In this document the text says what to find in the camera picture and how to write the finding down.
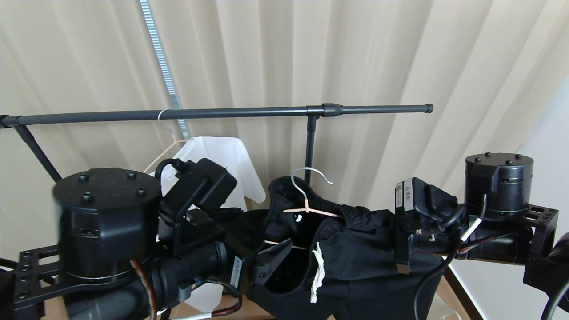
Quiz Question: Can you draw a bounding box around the beige curtain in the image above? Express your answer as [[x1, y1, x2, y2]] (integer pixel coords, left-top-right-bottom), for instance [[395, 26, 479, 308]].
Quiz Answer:
[[0, 0, 569, 267]]

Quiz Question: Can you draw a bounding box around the black garment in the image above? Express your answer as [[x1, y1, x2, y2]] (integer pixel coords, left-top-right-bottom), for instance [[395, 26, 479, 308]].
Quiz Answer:
[[222, 176, 445, 320]]

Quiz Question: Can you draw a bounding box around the pink clothes hanger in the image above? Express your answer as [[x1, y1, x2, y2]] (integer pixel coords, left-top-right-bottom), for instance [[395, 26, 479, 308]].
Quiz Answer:
[[264, 167, 343, 249], [144, 109, 196, 175]]

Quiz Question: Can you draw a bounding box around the white laundry basket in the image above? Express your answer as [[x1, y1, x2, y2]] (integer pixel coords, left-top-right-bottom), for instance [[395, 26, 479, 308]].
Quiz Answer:
[[438, 291, 463, 320]]

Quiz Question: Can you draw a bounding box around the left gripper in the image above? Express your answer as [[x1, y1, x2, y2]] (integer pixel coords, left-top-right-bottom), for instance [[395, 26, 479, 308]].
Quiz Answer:
[[153, 239, 293, 308]]

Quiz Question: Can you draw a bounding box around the black clothes rack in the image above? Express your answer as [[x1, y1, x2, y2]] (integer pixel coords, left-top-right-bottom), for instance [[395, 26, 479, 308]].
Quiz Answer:
[[0, 103, 434, 209]]

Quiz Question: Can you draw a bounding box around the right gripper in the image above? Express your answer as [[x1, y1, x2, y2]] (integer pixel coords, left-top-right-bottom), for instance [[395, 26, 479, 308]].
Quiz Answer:
[[395, 229, 532, 274]]

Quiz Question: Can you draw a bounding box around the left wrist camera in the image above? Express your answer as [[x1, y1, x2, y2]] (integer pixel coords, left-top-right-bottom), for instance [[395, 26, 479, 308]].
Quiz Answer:
[[159, 158, 238, 258]]

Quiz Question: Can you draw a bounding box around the white printed t-shirt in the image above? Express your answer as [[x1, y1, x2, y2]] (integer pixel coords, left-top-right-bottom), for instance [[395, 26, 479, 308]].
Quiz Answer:
[[151, 136, 267, 314]]

